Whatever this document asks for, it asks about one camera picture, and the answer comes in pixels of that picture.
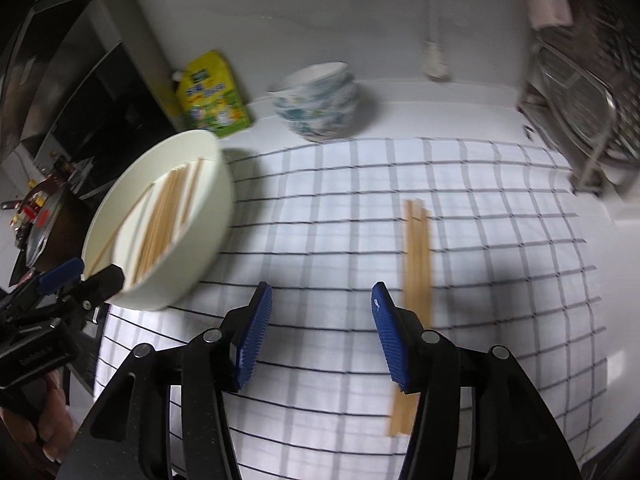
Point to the steel dish rack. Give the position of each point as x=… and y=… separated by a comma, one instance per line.
x=587, y=165

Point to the yellow seasoning pouch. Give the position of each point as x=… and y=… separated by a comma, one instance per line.
x=208, y=95

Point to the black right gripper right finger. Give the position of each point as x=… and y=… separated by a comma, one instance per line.
x=400, y=335

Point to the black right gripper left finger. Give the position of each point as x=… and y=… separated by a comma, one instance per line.
x=243, y=331

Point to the white black checked cloth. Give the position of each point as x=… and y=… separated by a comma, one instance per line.
x=342, y=232

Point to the stacked patterned porcelain bowls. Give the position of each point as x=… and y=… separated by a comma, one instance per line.
x=317, y=102

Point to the person's left hand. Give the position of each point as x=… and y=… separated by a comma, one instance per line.
x=55, y=427

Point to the white dish brush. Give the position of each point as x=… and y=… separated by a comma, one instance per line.
x=434, y=63

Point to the large cream bowl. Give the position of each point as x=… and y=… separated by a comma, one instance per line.
x=192, y=249

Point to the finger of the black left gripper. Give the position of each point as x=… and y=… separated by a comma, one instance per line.
x=62, y=275
x=85, y=296

